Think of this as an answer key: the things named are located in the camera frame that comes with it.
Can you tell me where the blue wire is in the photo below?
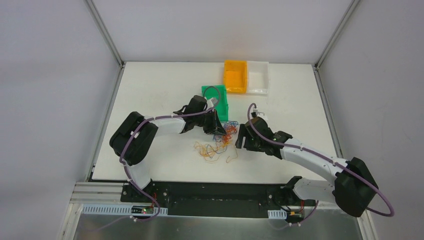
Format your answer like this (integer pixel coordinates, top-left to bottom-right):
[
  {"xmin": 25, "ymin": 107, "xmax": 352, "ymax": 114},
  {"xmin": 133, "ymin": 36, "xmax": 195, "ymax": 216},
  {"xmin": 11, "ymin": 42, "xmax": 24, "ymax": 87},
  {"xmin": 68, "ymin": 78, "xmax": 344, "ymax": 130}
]
[{"xmin": 203, "ymin": 120, "xmax": 239, "ymax": 155}]

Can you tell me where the orange wire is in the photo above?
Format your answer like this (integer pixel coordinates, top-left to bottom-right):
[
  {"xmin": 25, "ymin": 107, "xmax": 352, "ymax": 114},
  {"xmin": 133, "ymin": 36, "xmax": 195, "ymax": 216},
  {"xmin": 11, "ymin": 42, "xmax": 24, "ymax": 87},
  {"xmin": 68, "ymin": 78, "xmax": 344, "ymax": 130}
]
[{"xmin": 193, "ymin": 121, "xmax": 239, "ymax": 164}]

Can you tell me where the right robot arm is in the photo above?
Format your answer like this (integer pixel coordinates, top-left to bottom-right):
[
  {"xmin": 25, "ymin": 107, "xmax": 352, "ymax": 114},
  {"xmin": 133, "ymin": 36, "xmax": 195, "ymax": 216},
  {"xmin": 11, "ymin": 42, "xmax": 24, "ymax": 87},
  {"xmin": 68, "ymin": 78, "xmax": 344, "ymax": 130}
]
[{"xmin": 235, "ymin": 116, "xmax": 378, "ymax": 218}]

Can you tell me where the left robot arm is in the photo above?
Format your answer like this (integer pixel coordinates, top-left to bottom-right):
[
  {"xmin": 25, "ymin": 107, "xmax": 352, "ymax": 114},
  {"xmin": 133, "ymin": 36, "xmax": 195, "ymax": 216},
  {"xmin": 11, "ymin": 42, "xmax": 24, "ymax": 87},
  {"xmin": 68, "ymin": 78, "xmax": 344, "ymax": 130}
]
[{"xmin": 109, "ymin": 95, "xmax": 227, "ymax": 203}]

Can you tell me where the green plastic bin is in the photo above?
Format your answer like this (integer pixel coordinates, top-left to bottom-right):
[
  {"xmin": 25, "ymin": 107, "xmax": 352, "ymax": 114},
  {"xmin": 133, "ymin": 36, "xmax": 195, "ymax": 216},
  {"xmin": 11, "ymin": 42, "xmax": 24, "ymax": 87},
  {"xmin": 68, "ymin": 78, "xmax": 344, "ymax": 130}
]
[{"xmin": 201, "ymin": 85, "xmax": 229, "ymax": 122}]

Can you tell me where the orange plastic bin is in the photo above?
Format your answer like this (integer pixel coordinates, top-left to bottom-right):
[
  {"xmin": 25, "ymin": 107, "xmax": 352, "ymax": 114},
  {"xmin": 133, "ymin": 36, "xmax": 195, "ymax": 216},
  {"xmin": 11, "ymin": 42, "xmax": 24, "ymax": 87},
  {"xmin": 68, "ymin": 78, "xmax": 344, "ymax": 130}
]
[{"xmin": 223, "ymin": 60, "xmax": 248, "ymax": 94}]

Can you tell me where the white plastic bin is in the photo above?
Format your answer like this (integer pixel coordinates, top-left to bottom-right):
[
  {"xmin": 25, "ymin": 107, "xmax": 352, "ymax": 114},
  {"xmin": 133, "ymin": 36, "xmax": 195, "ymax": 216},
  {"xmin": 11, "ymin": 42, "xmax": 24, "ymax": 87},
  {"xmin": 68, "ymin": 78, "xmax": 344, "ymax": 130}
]
[{"xmin": 246, "ymin": 61, "xmax": 270, "ymax": 96}]

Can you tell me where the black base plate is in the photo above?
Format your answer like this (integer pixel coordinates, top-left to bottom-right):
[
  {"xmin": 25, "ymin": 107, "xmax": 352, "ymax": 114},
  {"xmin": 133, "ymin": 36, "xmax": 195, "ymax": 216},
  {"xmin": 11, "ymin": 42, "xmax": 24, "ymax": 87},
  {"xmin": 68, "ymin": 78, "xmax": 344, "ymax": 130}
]
[{"xmin": 120, "ymin": 181, "xmax": 316, "ymax": 219}]

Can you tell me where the white slotted cable duct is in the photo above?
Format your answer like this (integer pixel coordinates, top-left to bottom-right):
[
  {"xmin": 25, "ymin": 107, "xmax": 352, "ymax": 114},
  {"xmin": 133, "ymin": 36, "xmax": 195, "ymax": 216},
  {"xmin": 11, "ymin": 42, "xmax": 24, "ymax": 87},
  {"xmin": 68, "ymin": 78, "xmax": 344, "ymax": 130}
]
[{"xmin": 81, "ymin": 204, "xmax": 168, "ymax": 217}]

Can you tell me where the aluminium frame left rail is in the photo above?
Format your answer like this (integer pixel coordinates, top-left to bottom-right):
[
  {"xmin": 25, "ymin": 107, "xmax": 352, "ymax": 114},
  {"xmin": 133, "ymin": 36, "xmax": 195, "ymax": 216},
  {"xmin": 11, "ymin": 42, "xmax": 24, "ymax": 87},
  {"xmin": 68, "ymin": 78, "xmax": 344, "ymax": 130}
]
[{"xmin": 57, "ymin": 0, "xmax": 126, "ymax": 240}]

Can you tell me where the aluminium frame rail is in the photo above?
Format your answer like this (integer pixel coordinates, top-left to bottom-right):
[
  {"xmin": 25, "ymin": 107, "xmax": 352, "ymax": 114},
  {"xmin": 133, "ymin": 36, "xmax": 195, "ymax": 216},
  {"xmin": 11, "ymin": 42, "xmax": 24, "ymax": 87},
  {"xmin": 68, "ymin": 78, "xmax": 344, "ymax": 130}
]
[
  {"xmin": 314, "ymin": 0, "xmax": 379, "ymax": 240},
  {"xmin": 57, "ymin": 0, "xmax": 126, "ymax": 240}
]

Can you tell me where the aluminium frame right rail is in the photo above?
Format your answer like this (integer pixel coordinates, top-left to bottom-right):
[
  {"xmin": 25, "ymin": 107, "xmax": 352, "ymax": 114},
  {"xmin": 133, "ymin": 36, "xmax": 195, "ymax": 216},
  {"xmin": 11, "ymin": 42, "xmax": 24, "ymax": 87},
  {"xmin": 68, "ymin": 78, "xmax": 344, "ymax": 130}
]
[{"xmin": 314, "ymin": 0, "xmax": 379, "ymax": 240}]

